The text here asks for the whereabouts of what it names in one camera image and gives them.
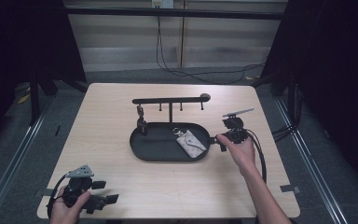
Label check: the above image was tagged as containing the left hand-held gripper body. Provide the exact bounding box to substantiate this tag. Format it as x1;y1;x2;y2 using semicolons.
60;164;107;216

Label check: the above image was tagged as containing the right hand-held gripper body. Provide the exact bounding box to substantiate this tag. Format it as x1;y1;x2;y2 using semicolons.
222;107;255;145

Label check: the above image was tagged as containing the grey patterned key pouch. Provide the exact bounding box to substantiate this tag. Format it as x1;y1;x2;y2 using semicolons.
172;127;208;159

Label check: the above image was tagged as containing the black tray with hook stand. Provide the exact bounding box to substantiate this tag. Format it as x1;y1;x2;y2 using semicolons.
129;92;213;162

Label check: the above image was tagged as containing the black car key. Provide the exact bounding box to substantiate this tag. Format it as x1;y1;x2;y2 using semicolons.
136;105;149;136

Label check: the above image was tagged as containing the person's right hand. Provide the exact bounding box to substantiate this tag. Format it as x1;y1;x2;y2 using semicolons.
215;133;259;179

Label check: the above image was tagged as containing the person's left hand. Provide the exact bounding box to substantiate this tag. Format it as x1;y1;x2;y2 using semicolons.
49;186;91;224

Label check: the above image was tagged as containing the grey tape strip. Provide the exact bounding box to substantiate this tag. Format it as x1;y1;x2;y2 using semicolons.
279;184;301;194
34;188;54;199

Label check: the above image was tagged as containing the black stand leg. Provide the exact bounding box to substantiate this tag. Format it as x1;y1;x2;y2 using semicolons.
29;73;42;126

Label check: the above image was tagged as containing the yellow floor marker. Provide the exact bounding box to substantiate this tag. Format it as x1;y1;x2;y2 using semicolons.
17;92;32;105

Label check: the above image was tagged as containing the dark curtain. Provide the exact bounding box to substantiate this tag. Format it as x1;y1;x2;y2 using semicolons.
0;0;88;150
259;0;358;190

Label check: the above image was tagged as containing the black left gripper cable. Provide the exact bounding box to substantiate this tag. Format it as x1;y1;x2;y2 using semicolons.
46;173;69;219

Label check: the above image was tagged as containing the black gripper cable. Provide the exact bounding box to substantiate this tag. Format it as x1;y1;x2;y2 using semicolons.
46;173;69;219
243;128;269;185

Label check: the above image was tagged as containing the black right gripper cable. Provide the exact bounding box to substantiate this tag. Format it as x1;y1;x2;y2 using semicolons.
243;128;269;185

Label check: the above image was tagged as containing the black floor cable bundle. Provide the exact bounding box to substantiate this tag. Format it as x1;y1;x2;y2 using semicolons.
271;83;304;143

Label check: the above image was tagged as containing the metal floor rail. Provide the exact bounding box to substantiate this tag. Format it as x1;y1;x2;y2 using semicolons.
274;97;352;224
0;104;52;224

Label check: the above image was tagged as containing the thin black wall cable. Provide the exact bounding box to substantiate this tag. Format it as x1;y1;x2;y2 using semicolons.
155;15;266;86

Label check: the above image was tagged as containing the black horizontal frame bar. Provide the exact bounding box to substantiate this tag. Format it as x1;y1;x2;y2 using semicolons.
63;7;284;21

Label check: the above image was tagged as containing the white wall socket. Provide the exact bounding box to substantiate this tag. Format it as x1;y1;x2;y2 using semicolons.
151;0;175;9

